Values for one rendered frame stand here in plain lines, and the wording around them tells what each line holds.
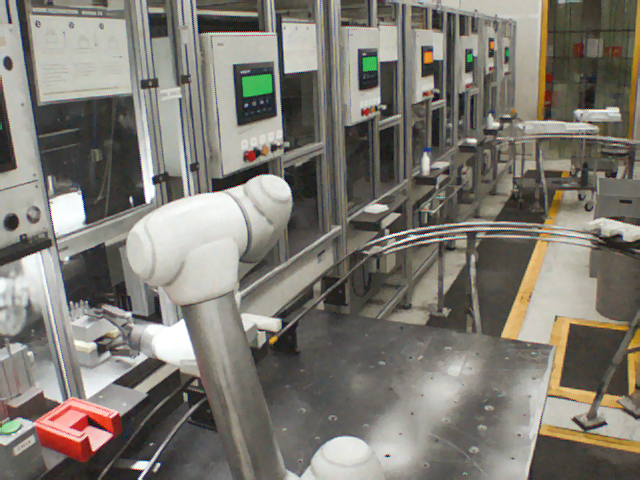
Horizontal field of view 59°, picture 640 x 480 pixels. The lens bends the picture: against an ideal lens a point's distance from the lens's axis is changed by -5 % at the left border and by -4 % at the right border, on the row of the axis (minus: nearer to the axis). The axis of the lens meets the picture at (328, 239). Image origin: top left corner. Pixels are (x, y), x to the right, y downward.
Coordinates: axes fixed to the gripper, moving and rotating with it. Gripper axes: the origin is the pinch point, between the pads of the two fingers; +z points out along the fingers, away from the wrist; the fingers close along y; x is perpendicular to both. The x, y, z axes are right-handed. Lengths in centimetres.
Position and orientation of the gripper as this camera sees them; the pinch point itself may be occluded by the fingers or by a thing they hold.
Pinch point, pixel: (96, 327)
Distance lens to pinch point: 182.4
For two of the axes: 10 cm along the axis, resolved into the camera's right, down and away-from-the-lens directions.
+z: -9.1, -1.0, 4.1
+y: -0.4, -9.5, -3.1
